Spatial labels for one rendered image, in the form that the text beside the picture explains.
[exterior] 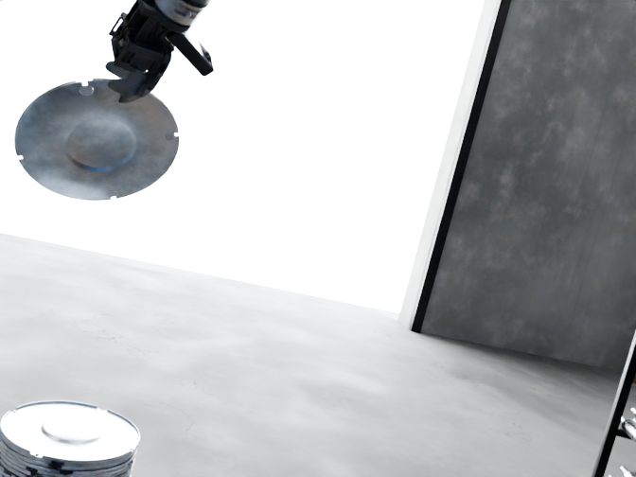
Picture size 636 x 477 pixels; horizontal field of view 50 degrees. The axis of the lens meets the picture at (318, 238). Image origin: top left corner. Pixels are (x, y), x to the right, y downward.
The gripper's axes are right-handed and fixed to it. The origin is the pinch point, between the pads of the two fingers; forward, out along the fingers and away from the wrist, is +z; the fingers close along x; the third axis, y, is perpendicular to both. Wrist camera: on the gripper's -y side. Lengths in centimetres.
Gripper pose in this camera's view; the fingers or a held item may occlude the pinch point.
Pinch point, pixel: (127, 95)
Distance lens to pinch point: 126.6
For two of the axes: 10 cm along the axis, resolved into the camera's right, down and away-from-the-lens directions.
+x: 2.7, 8.5, -4.5
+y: -7.4, -1.2, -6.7
